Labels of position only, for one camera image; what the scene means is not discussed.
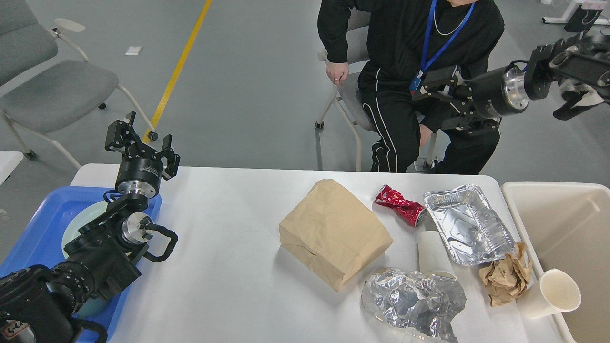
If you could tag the crumpled brown paper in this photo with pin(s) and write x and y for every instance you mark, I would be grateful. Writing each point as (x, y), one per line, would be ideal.
(508, 278)

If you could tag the crumpled aluminium foil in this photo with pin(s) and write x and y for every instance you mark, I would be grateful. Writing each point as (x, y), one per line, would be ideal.
(419, 305)

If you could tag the teal mug yellow inside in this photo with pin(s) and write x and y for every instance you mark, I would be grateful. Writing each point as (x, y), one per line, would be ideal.
(93, 309)

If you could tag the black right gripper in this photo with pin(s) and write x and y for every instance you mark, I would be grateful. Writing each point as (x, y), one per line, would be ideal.
(488, 97)

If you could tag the white paper scrap on floor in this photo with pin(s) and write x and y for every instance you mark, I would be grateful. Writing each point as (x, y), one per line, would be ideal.
(133, 51)

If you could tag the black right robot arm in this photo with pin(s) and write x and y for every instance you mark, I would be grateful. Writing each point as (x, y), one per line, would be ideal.
(580, 65)

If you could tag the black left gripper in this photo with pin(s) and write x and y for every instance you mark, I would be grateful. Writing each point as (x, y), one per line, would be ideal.
(142, 167)

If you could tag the aluminium foil tray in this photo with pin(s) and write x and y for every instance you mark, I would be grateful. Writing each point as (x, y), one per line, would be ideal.
(470, 228)

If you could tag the green plate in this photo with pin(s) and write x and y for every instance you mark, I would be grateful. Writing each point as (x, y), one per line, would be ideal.
(84, 217)

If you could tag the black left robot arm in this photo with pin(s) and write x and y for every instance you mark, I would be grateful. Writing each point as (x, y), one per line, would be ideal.
(38, 304)

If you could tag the black box on floor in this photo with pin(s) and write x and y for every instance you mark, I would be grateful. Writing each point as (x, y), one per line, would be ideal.
(582, 18)

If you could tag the beige plastic bin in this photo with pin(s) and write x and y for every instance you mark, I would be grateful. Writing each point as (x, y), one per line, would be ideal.
(566, 226)

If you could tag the red snack wrapper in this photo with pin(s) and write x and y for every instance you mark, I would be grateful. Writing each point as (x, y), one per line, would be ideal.
(412, 212)

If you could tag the seated person in black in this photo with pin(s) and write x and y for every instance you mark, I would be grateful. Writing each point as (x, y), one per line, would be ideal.
(406, 39)

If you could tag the white chair under person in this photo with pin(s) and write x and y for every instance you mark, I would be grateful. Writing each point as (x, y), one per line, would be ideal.
(350, 90)

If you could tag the grey office chair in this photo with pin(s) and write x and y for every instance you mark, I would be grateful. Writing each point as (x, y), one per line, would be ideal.
(57, 96)

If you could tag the brown paper bag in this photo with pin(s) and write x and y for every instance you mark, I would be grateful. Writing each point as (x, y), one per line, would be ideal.
(333, 233)

